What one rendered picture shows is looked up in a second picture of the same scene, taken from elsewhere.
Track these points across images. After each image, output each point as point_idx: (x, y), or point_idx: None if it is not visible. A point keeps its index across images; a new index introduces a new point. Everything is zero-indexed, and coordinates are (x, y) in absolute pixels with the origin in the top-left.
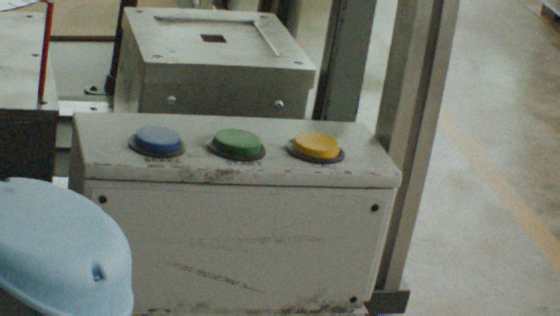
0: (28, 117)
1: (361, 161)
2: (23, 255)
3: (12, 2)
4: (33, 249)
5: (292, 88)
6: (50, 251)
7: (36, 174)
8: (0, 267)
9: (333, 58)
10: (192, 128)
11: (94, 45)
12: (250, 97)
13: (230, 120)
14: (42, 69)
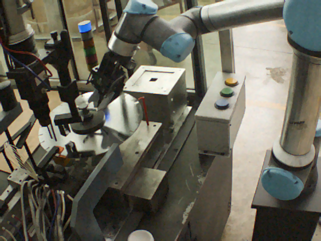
0: (157, 132)
1: (238, 78)
2: (320, 126)
3: (136, 105)
4: (318, 124)
5: (183, 77)
6: (318, 122)
7: (161, 145)
8: (320, 132)
9: (200, 62)
10: (214, 97)
11: None
12: (179, 85)
13: (210, 89)
14: (147, 117)
